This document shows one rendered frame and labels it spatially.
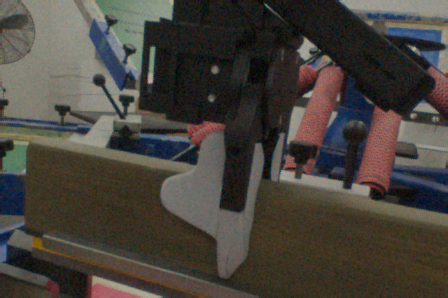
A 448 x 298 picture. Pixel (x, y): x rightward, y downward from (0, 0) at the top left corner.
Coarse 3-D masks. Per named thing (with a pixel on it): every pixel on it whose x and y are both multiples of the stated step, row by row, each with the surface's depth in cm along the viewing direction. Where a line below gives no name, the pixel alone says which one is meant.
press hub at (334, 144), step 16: (384, 32) 96; (432, 48) 100; (352, 80) 105; (352, 96) 105; (352, 112) 105; (368, 112) 103; (336, 128) 107; (368, 128) 104; (336, 144) 105; (320, 160) 107; (336, 160) 104; (416, 176) 109; (400, 192) 94; (416, 192) 96
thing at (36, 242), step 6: (36, 240) 37; (36, 246) 37; (42, 246) 36; (54, 252) 36; (72, 258) 35; (96, 264) 35; (114, 270) 34; (138, 276) 33; (156, 282) 33; (174, 288) 32; (180, 288) 32; (192, 294) 32
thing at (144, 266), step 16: (48, 240) 33; (64, 240) 33; (80, 240) 33; (80, 256) 32; (96, 256) 32; (112, 256) 31; (128, 256) 31; (144, 256) 31; (128, 272) 31; (144, 272) 30; (160, 272) 30; (176, 272) 29; (192, 272) 30; (192, 288) 29; (208, 288) 29; (224, 288) 28; (240, 288) 28; (256, 288) 29
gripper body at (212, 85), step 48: (192, 0) 27; (240, 0) 26; (144, 48) 27; (192, 48) 25; (240, 48) 25; (288, 48) 26; (144, 96) 27; (192, 96) 27; (240, 96) 25; (288, 96) 29
